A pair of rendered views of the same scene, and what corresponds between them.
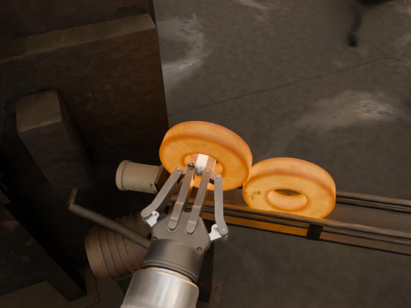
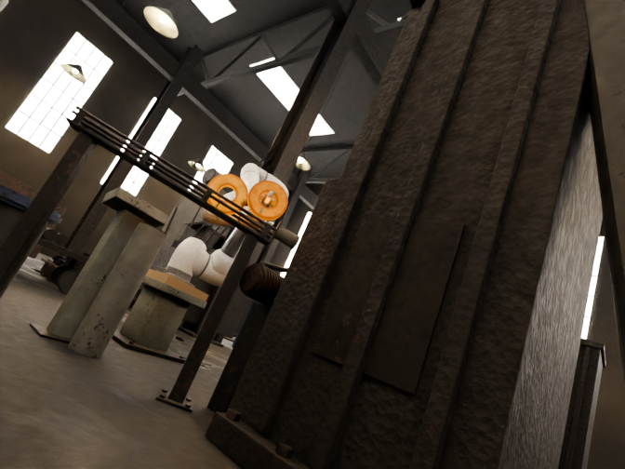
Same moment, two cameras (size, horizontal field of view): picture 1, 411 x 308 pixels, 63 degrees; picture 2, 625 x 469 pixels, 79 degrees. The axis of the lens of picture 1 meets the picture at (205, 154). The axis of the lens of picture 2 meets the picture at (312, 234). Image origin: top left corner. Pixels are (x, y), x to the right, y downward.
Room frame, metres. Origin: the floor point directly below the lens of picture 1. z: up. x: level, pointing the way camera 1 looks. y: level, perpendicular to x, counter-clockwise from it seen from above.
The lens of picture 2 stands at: (1.69, -0.39, 0.30)
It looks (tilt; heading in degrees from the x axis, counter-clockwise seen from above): 17 degrees up; 155
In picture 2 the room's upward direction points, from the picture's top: 23 degrees clockwise
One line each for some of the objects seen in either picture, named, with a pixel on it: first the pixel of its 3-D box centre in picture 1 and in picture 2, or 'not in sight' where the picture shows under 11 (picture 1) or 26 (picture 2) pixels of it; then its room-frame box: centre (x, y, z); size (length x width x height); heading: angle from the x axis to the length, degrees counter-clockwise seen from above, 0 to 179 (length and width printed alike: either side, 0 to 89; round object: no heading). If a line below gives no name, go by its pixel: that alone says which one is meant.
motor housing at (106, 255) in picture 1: (149, 270); (246, 339); (0.34, 0.16, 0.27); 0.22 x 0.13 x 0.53; 111
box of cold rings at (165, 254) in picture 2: not in sight; (189, 292); (-3.40, 0.67, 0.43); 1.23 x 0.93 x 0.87; 109
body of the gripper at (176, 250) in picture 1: (178, 244); not in sight; (0.19, 0.04, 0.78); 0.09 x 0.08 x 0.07; 166
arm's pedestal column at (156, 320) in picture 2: not in sight; (154, 318); (-0.63, -0.01, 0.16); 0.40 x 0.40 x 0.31; 24
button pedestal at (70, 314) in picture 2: not in sight; (102, 265); (-0.10, -0.39, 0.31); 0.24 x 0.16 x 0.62; 111
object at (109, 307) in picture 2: not in sight; (120, 287); (0.04, -0.29, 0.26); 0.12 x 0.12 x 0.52
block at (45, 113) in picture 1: (59, 148); not in sight; (0.44, 0.30, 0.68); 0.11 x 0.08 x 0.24; 21
